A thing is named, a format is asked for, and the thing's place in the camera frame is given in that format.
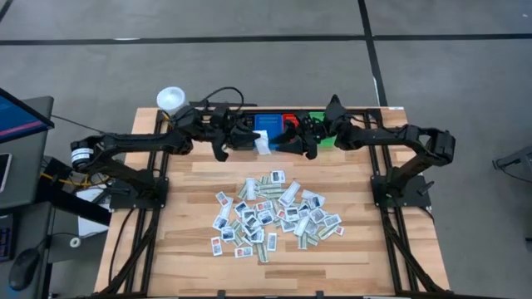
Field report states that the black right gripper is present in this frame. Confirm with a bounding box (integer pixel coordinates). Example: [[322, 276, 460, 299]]
[[276, 123, 334, 162]]

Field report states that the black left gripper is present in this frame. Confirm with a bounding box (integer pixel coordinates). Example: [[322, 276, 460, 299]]
[[209, 123, 261, 164]]

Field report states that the red slotted plastic basket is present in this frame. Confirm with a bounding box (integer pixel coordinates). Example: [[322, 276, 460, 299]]
[[282, 113, 301, 130]]

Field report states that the blue slotted plastic basket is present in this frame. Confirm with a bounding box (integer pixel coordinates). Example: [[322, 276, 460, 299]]
[[254, 113, 285, 151]]

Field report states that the green slotted plastic basket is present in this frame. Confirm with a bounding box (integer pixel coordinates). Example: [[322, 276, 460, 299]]
[[309, 110, 340, 150]]

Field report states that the white wipes canister yellow label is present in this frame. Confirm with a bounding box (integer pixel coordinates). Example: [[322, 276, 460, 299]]
[[155, 86, 187, 115]]

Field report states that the white paper sheet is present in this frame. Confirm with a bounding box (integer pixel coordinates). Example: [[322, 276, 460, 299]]
[[76, 184, 111, 238]]

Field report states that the black diagonal support beam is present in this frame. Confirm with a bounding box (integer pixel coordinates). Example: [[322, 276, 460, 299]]
[[39, 157, 113, 228]]

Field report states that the grey stand foot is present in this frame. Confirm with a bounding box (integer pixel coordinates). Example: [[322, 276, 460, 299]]
[[492, 145, 532, 184]]

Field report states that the laptop with blue screen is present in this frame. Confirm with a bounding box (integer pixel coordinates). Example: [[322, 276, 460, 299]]
[[0, 96, 56, 211]]

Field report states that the monitor with blue screen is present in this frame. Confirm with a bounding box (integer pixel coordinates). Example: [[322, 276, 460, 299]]
[[0, 86, 57, 145]]

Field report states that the smartphone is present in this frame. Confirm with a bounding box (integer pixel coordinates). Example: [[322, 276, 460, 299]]
[[0, 152, 13, 194]]

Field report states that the black computer mouse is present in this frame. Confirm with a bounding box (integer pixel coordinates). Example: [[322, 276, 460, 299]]
[[7, 248, 42, 292]]

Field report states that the black keyboard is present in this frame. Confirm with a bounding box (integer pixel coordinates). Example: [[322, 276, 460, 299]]
[[0, 213, 17, 262]]

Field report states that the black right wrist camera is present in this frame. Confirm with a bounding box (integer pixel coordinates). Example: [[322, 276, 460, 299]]
[[297, 111, 323, 134]]

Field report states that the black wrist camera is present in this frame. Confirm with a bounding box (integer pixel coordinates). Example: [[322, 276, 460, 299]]
[[215, 108, 240, 128], [297, 111, 323, 134]]

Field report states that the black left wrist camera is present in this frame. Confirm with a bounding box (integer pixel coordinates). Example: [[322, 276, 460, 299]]
[[215, 108, 240, 128]]

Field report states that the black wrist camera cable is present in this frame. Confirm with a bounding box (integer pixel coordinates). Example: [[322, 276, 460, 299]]
[[195, 86, 246, 115]]

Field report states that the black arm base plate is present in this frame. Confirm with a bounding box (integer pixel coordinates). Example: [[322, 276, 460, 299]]
[[370, 174, 436, 209], [109, 176, 170, 210]]

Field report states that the thin black cable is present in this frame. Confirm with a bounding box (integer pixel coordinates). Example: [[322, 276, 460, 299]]
[[52, 114, 105, 135]]

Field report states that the black cable along frame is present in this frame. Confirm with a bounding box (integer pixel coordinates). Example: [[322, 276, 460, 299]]
[[107, 207, 138, 288]]

